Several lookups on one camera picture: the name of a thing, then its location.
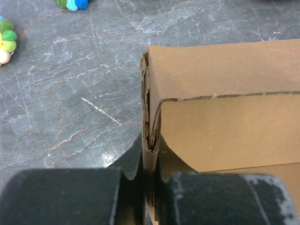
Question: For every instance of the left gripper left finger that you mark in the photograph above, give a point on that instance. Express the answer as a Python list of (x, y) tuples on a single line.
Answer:
[(78, 196)]

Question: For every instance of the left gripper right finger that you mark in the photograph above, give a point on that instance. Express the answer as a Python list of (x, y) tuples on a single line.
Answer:
[(184, 196)]

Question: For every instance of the brown cardboard box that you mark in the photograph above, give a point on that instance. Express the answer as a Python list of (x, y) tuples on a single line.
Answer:
[(228, 107)]

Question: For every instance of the rainbow flower plush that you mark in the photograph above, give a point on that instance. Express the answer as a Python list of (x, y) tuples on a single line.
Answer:
[(73, 5)]

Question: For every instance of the flower plush keychain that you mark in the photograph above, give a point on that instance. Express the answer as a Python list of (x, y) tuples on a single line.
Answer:
[(8, 40)]

